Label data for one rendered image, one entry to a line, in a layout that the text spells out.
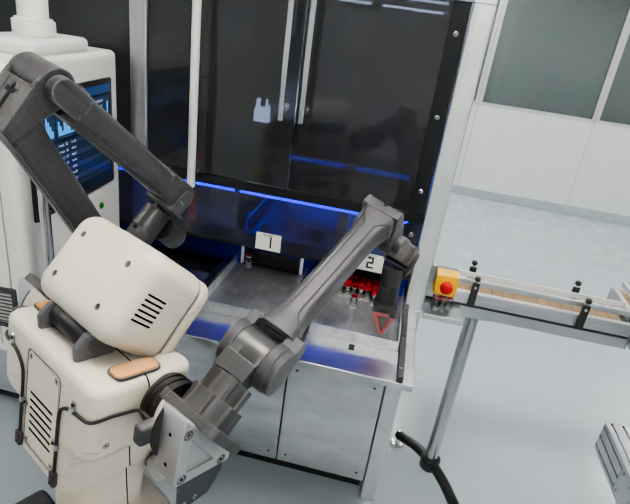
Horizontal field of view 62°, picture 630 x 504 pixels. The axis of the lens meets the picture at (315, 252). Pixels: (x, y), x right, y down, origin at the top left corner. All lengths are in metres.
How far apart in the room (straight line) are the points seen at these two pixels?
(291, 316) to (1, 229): 0.84
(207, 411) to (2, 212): 0.84
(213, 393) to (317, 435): 1.40
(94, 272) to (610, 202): 6.28
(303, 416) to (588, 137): 5.07
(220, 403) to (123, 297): 0.20
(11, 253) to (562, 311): 1.64
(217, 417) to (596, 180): 6.12
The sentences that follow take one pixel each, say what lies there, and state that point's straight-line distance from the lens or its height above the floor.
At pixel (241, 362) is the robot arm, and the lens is 0.79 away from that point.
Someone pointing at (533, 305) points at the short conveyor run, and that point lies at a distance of 1.92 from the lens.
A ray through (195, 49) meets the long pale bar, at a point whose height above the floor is 1.59.
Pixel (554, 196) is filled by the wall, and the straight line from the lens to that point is 6.59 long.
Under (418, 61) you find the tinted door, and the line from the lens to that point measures 1.57.
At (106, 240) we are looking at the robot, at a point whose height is 1.38.
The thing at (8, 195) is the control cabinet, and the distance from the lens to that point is 1.41.
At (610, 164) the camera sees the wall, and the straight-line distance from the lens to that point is 6.63.
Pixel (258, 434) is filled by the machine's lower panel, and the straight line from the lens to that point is 2.21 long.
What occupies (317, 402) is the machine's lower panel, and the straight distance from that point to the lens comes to 2.04.
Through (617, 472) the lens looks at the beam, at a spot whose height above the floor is 0.50.
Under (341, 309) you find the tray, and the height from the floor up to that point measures 0.88.
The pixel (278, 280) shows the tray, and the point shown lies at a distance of 1.81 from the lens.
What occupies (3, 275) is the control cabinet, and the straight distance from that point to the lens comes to 1.52.
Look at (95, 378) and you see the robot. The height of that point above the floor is 1.24.
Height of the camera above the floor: 1.73
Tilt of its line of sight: 24 degrees down
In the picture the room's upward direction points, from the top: 8 degrees clockwise
